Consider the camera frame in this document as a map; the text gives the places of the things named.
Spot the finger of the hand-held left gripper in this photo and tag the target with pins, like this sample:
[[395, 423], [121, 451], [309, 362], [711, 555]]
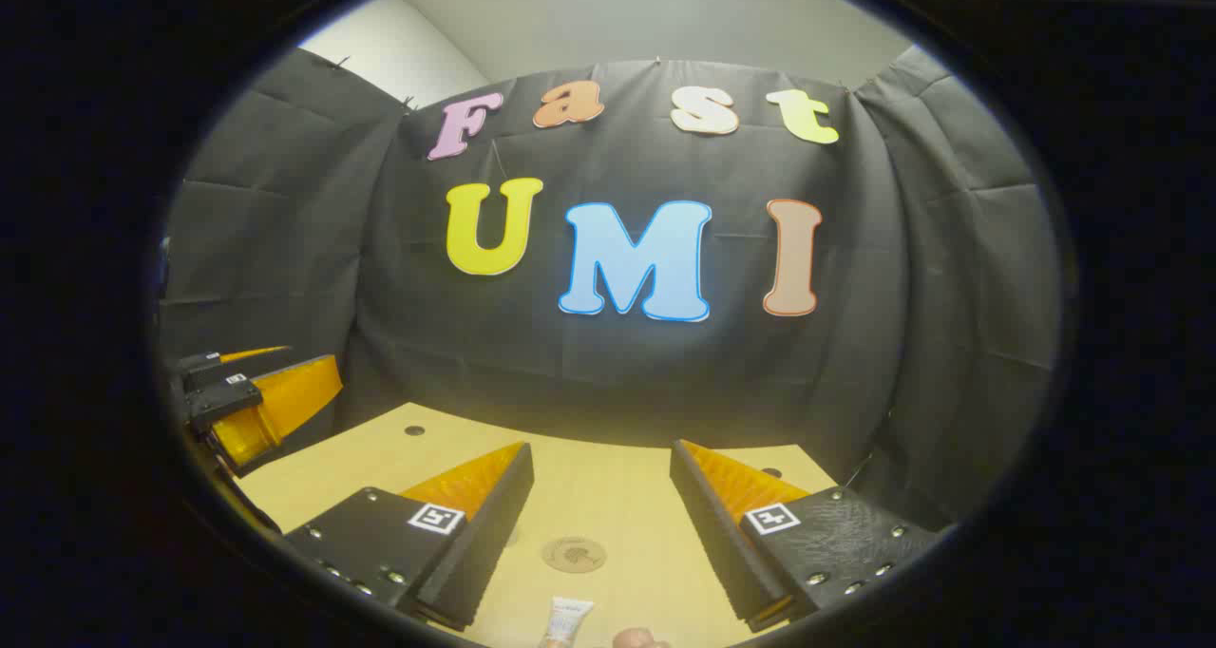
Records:
[[275, 401], [204, 363]]

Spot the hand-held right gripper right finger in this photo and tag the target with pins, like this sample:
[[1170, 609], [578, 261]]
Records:
[[727, 534]]

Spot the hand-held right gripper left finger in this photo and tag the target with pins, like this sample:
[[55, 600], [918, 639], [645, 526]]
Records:
[[475, 543]]

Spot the round brown coaster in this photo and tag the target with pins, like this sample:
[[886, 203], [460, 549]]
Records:
[[574, 554]]

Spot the white toothpaste tube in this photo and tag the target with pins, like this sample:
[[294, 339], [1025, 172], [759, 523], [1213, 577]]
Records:
[[567, 619]]

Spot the light wooden desktop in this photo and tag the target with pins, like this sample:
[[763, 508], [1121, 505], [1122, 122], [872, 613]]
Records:
[[608, 505]]

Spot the black backdrop cloth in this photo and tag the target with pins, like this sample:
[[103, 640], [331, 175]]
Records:
[[617, 372]]

